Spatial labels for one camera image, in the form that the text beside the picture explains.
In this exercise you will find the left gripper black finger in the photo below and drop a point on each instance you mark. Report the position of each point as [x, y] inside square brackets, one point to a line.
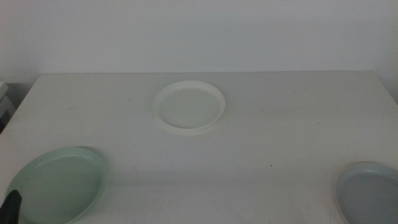
[9, 208]

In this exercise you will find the pale green shallow bowl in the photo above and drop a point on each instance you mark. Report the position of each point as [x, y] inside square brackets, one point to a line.
[59, 186]

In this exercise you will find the white shallow bowl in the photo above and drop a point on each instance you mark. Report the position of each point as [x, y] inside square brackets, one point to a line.
[189, 107]

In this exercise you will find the grey-blue shallow bowl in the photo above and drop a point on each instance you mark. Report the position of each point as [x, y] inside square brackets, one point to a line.
[370, 196]

